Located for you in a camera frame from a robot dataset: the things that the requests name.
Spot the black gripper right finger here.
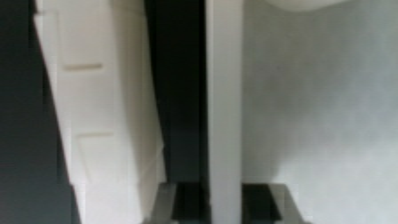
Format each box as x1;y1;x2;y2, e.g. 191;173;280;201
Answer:
241;183;310;224

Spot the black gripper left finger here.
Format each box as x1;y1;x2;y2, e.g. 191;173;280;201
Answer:
143;183;207;224

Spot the white desk top panel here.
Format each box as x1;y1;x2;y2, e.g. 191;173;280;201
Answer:
206;0;398;224

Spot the white L-shaped fence frame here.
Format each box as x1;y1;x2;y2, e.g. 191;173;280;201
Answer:
33;0;165;224

